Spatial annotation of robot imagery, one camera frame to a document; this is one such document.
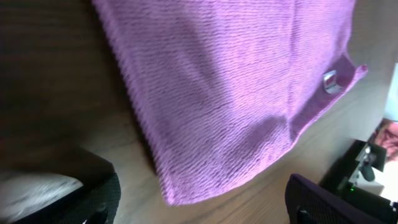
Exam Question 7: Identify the person in pink shirt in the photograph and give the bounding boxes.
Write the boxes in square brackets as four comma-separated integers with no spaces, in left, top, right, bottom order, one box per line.
[374,119,397,160]

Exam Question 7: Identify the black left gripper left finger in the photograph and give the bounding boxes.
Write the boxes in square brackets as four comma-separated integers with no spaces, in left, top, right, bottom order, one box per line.
[1,149,121,223]

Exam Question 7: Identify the pink-purple microfiber cloth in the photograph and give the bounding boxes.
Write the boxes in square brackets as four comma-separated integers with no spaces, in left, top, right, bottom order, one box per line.
[93,0,368,205]

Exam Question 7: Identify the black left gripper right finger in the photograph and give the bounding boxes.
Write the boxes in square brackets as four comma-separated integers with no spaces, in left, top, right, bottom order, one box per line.
[285,174,397,224]

